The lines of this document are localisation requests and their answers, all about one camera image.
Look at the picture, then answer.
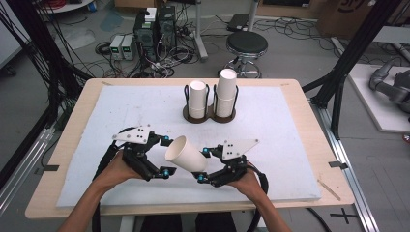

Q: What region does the white round table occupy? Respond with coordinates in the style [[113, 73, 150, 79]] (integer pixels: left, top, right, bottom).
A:
[[35, 0, 95, 15]]

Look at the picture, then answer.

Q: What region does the dark double cup holder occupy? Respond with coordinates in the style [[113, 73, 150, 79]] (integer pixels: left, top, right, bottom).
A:
[[182, 82, 240, 125]]

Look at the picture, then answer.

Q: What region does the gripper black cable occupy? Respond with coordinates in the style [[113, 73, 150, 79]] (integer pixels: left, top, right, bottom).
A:
[[91, 126, 138, 232], [246, 163, 270, 232]]

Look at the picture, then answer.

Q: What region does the aluminium rail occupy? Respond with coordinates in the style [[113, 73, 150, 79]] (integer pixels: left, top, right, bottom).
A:
[[0, 127, 56, 216], [310, 100, 381, 232]]

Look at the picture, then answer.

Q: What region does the black cable bundle on post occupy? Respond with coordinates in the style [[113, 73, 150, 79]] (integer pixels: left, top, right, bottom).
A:
[[5, 0, 84, 107]]

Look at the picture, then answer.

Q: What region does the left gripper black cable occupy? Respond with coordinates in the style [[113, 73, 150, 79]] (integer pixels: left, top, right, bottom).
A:
[[91, 126, 138, 232]]

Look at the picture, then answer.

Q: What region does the black frame strut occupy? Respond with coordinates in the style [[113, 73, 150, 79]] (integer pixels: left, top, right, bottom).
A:
[[303, 0, 400, 140]]

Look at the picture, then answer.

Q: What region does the black frame beam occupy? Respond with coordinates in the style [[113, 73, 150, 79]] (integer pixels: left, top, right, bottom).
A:
[[0, 105, 53, 191]]

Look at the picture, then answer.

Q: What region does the white table leg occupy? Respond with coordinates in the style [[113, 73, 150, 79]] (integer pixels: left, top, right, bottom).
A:
[[119, 215, 134, 232]]

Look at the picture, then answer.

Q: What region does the white foam mat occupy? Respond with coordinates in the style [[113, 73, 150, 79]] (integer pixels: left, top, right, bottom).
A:
[[56, 84, 323, 208]]

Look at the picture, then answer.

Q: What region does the person's right hand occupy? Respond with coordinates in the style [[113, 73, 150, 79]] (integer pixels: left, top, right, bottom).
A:
[[228, 162, 264, 201]]

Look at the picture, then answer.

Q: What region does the black tape piece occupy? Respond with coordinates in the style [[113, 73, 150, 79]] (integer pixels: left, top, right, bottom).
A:
[[34, 164, 61, 176], [328, 160, 349, 170]]

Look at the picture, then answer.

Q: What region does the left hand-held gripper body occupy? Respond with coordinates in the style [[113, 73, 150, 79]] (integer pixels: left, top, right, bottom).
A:
[[111, 125, 169, 182]]

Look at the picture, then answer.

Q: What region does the thin wooden stick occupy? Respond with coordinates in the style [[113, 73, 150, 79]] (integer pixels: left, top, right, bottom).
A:
[[316, 179, 341, 202]]

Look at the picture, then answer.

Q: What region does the person's right leg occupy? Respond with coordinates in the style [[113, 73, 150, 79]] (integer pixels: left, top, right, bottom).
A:
[[196, 211, 237, 232]]

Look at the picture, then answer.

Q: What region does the white platform board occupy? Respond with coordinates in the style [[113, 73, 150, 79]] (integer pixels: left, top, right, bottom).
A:
[[347, 63, 410, 133]]

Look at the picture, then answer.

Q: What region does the person's left hand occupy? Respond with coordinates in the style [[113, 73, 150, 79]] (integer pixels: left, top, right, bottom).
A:
[[91, 150, 143, 194]]

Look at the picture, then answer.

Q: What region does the black computer tower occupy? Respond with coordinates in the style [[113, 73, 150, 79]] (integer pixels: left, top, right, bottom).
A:
[[132, 11, 159, 62], [157, 5, 178, 49]]

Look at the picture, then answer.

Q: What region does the short stack of white cups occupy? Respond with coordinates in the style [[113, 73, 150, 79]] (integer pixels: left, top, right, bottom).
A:
[[188, 79, 208, 120]]

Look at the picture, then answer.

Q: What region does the person's left leg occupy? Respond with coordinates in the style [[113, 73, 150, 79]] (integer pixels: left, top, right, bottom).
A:
[[131, 214, 183, 232]]

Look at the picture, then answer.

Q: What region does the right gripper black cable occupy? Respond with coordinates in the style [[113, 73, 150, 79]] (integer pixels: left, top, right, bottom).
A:
[[246, 163, 270, 232]]

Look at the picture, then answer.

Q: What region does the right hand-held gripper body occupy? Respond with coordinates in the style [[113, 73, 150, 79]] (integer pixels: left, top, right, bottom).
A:
[[207, 138, 260, 189]]

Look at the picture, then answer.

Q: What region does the cardboard box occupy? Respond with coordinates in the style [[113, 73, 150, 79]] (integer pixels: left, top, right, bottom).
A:
[[316, 0, 410, 41]]

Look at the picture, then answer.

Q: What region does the grey desk leg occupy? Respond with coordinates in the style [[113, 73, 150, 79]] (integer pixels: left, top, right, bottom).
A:
[[191, 0, 210, 63], [246, 0, 260, 32]]

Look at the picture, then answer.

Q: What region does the tangle of floor cables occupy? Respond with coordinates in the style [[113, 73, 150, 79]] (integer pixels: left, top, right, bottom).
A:
[[95, 40, 198, 79]]

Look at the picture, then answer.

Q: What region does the small white box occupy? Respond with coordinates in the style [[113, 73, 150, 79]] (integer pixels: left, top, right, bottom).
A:
[[144, 7, 158, 23]]

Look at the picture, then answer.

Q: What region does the single white paper cup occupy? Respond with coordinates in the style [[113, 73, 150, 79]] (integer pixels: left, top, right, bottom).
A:
[[164, 134, 209, 173]]

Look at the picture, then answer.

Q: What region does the grey power supply unit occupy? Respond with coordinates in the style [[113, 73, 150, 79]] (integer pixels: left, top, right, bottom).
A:
[[121, 34, 135, 61], [109, 34, 125, 61]]

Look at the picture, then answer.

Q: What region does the black floor cable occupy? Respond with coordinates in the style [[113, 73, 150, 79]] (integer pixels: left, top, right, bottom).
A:
[[305, 207, 333, 232]]

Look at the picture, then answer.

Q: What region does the black round stool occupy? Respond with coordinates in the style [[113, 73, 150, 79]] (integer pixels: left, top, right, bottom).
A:
[[218, 31, 269, 79]]

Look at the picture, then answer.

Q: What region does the tall stack of white cups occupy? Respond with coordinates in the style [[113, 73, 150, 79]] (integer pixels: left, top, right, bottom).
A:
[[214, 68, 239, 119]]

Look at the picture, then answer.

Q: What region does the person's leg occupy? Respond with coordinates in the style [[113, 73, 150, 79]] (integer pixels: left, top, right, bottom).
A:
[[196, 211, 237, 232], [131, 214, 183, 232]]

